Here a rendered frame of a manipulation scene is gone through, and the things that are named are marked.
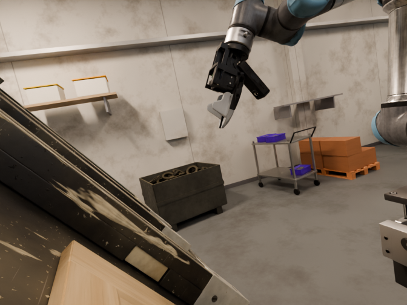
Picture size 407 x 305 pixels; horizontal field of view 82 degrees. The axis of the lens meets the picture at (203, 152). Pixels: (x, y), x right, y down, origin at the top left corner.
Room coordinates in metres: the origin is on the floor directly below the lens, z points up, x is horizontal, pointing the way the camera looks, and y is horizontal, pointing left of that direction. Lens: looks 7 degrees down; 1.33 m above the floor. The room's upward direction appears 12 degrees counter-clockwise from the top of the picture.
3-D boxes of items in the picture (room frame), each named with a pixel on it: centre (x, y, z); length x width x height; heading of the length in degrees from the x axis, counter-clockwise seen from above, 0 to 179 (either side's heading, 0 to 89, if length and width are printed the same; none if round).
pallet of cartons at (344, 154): (4.15, -2.35, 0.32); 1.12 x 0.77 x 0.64; 15
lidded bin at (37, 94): (3.37, 1.98, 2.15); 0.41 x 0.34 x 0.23; 105
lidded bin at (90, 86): (3.53, 1.39, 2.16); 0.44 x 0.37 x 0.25; 105
